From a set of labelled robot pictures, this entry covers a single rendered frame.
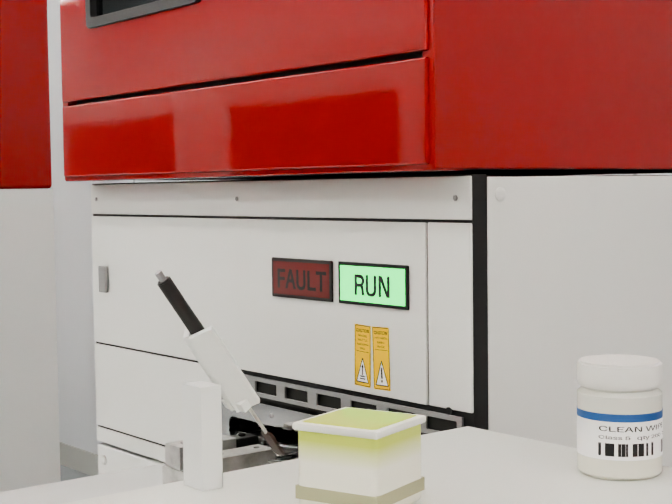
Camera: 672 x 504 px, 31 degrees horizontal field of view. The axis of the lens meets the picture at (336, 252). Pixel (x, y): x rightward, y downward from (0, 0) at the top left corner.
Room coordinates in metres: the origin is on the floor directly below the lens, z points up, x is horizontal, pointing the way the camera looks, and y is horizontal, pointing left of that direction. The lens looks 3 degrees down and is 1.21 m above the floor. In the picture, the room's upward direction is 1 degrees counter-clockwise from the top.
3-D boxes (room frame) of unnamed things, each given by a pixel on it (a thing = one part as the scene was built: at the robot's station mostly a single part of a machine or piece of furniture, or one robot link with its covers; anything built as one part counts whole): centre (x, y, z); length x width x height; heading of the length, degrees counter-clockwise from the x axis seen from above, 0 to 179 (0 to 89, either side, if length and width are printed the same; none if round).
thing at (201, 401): (0.97, 0.10, 1.03); 0.06 x 0.04 x 0.13; 129
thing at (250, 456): (1.35, 0.11, 0.89); 0.08 x 0.03 x 0.03; 129
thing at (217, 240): (1.53, 0.11, 1.02); 0.82 x 0.03 x 0.40; 39
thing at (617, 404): (1.00, -0.24, 1.01); 0.07 x 0.07 x 0.10
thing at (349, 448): (0.90, -0.02, 1.00); 0.07 x 0.07 x 0.07; 57
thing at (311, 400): (1.38, 0.01, 0.96); 0.44 x 0.01 x 0.02; 39
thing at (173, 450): (1.42, 0.16, 0.89); 0.08 x 0.03 x 0.03; 129
